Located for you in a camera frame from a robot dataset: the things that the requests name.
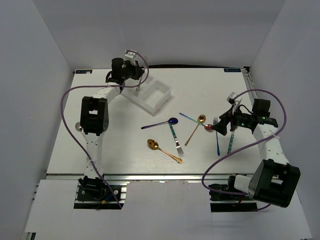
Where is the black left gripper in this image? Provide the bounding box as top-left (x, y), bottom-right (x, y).
top-left (121, 60), bottom-right (145, 80)

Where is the ornate silver fork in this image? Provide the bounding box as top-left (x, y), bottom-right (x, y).
top-left (136, 75), bottom-right (143, 92)

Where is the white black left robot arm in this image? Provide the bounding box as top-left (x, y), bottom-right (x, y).
top-left (79, 54), bottom-right (145, 200)

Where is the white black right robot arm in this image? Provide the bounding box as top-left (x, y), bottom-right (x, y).
top-left (211, 98), bottom-right (301, 208)

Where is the blue iridescent fork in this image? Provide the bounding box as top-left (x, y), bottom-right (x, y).
top-left (213, 117), bottom-right (221, 156)

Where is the rainbow iridescent spoon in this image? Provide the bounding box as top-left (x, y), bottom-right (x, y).
top-left (179, 112), bottom-right (213, 132)

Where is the slim gold spoon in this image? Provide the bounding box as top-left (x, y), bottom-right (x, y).
top-left (184, 114), bottom-right (206, 147)

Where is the white three-compartment plastic tray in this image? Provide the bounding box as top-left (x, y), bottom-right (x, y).
top-left (121, 75), bottom-right (172, 116)

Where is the purple blue iridescent spoon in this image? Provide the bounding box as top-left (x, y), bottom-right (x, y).
top-left (140, 117), bottom-right (179, 130)

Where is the left blue corner label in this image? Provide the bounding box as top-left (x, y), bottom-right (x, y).
top-left (75, 69), bottom-right (93, 74)

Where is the blue corner label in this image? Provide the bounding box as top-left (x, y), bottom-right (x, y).
top-left (223, 68), bottom-right (242, 73)
top-left (75, 69), bottom-right (93, 74)

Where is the right blue corner label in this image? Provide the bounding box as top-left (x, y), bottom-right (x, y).
top-left (223, 68), bottom-right (242, 73)

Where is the ornate gold spoon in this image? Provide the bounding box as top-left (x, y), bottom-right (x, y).
top-left (147, 139), bottom-right (183, 164)

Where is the teal handled silver spoon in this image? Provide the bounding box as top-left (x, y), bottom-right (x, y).
top-left (227, 131), bottom-right (235, 154)

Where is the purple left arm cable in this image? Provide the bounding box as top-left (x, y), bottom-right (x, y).
top-left (60, 49), bottom-right (150, 210)

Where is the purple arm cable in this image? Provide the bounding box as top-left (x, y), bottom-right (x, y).
top-left (60, 49), bottom-right (150, 210)
top-left (201, 88), bottom-right (287, 211)

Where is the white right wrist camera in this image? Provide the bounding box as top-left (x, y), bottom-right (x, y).
top-left (226, 92), bottom-right (242, 114)

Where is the teal handled silver fork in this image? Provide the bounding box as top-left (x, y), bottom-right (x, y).
top-left (169, 123), bottom-right (184, 156)

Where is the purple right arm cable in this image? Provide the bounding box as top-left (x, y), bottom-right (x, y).
top-left (201, 88), bottom-right (287, 211)

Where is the aluminium table frame rail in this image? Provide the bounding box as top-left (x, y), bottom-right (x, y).
top-left (241, 66), bottom-right (283, 180)

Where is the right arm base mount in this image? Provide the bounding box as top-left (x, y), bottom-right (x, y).
top-left (209, 176), bottom-right (258, 213)

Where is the pink handled silver spoon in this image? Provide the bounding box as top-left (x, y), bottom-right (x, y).
top-left (75, 122), bottom-right (83, 133)

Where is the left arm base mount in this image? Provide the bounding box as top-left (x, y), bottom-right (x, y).
top-left (73, 176), bottom-right (126, 210)

